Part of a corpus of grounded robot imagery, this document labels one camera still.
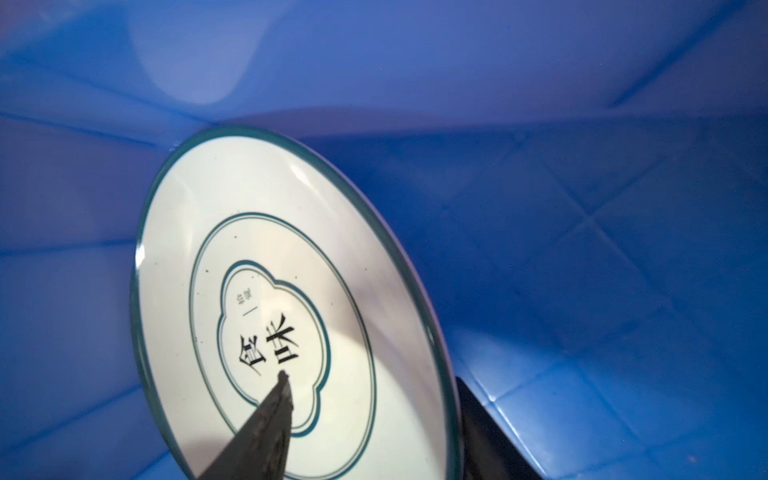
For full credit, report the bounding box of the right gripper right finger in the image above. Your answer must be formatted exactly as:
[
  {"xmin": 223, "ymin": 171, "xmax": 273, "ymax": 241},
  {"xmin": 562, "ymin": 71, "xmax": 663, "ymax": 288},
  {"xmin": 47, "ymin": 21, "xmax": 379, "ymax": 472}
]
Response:
[{"xmin": 456, "ymin": 377, "xmax": 542, "ymax": 480}]

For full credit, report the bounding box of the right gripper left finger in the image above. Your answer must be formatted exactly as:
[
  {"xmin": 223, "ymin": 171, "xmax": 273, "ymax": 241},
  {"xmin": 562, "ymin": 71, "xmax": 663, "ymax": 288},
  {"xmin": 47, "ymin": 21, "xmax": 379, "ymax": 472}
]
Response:
[{"xmin": 199, "ymin": 371, "xmax": 293, "ymax": 480}]

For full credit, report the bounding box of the green rim clover plate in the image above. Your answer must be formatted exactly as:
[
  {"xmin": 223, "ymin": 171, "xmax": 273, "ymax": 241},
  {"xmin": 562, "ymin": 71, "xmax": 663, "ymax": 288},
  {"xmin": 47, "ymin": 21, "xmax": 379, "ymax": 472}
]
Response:
[{"xmin": 130, "ymin": 126, "xmax": 465, "ymax": 479}]

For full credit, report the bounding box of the blue plastic bin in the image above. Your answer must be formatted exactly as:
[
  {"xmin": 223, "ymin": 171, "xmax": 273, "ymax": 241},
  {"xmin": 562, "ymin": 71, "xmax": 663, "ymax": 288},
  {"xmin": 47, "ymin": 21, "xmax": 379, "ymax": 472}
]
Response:
[{"xmin": 1, "ymin": 1, "xmax": 767, "ymax": 479}]

